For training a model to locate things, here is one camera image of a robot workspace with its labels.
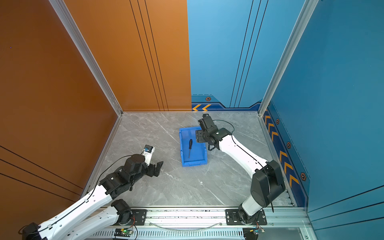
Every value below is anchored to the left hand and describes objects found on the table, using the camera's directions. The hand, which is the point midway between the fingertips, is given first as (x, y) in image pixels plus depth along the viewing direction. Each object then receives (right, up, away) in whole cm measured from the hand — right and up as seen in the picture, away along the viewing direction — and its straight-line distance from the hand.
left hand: (155, 158), depth 79 cm
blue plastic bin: (+20, -1, +19) cm, 28 cm away
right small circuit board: (+51, -32, -9) cm, 61 cm away
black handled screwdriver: (+18, +4, +21) cm, 28 cm away
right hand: (+25, +12, +7) cm, 29 cm away
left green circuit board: (-14, -34, -8) cm, 38 cm away
